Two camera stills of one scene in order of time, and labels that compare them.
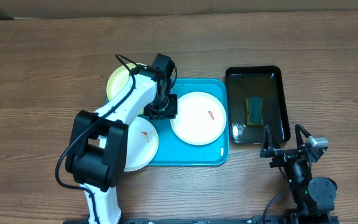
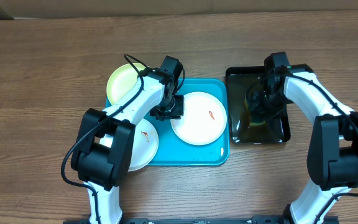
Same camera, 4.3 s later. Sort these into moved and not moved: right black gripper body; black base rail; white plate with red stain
Moved: right black gripper body
Not moved: black base rail; white plate with red stain
